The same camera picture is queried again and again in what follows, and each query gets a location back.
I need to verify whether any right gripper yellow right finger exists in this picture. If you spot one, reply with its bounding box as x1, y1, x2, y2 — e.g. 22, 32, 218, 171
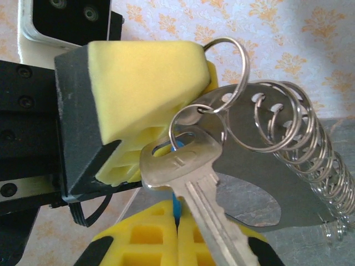
177, 214, 286, 266

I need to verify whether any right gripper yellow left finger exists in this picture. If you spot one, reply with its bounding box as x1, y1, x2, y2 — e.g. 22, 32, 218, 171
74, 201, 178, 266

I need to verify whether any small split key ring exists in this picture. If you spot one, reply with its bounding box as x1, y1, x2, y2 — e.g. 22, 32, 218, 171
167, 104, 224, 152

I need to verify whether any silver key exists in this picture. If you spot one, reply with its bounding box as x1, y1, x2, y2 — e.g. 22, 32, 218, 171
138, 129, 258, 266

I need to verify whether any thin black gripper wire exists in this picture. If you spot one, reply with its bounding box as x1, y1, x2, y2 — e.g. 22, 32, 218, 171
70, 193, 113, 228

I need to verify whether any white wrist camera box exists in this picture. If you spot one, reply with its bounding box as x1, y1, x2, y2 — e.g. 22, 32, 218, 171
17, 0, 125, 63

